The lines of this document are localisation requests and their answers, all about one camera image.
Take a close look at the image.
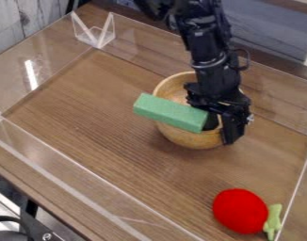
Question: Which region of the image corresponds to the green rectangular block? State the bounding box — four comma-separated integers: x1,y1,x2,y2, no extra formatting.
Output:
133,93,208,133

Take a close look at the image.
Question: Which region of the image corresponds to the black cable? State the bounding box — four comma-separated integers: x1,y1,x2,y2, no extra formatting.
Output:
0,215,29,241

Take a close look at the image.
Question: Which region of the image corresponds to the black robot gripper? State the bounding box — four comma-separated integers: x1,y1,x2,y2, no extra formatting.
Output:
184,56,253,145

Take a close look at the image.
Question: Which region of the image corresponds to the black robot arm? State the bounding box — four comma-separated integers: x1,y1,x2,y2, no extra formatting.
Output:
133,0,252,144

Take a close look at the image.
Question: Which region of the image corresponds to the red plush tomato toy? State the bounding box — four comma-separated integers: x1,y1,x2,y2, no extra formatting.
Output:
212,188,283,241

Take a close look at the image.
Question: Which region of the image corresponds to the brown wooden bowl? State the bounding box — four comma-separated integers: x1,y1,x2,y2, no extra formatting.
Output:
151,72,225,150

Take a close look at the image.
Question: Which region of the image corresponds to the clear acrylic corner bracket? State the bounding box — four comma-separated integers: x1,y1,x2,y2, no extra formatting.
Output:
70,12,116,49

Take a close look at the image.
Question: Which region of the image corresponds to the clear acrylic tray wall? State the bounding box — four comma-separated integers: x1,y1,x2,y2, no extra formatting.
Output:
0,113,204,241

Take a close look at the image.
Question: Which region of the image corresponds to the black table leg bracket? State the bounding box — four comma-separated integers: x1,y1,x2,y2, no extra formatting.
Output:
20,199,65,241

